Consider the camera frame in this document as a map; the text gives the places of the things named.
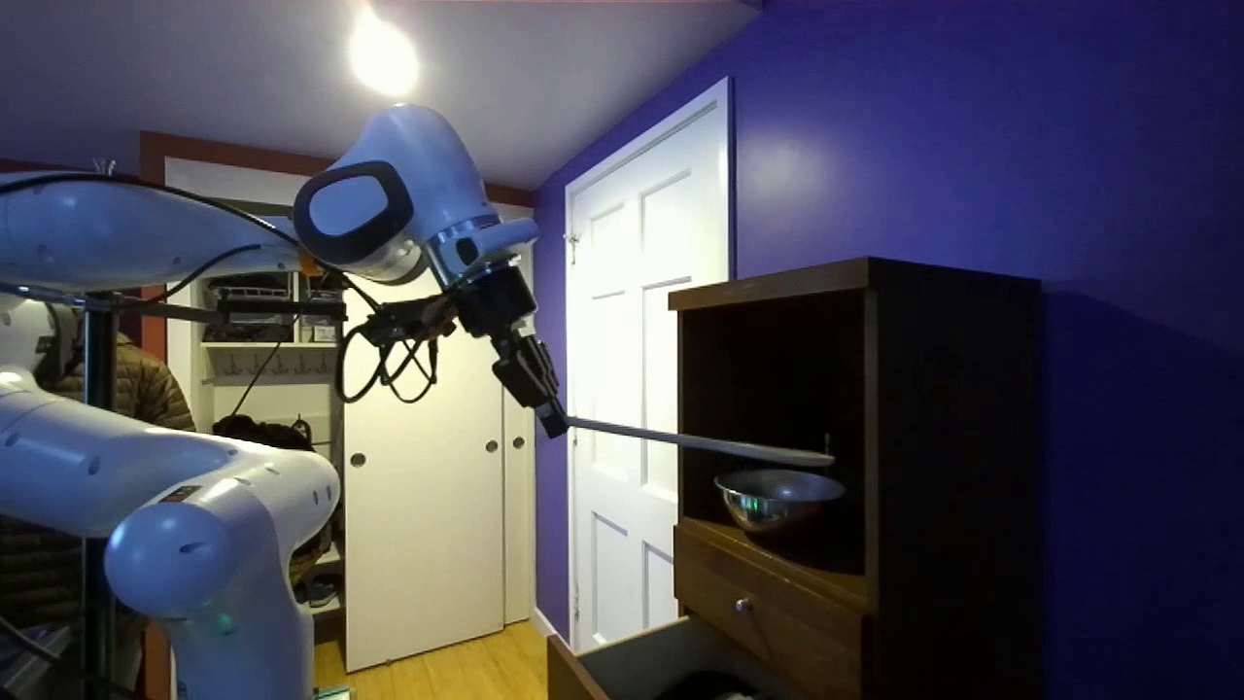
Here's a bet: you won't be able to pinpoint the metal bowl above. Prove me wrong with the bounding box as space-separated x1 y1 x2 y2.
716 466 847 532

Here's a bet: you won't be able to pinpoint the ceiling light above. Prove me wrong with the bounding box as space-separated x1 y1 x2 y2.
346 0 421 101

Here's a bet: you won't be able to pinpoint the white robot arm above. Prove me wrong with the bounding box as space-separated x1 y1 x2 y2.
0 105 563 700

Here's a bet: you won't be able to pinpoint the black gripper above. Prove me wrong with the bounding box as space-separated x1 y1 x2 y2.
455 267 570 441

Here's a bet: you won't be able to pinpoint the wooden cabinet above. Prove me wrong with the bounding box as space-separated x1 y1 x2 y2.
668 256 1043 700

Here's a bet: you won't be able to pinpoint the white panel door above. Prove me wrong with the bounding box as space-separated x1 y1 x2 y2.
563 83 731 650

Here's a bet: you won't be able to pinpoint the open cabinet drawer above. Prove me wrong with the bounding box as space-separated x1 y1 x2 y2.
547 620 805 700

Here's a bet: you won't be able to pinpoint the white closet doors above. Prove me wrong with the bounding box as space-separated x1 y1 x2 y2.
342 329 534 673

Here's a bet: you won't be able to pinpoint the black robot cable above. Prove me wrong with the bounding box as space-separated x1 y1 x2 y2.
329 293 457 409

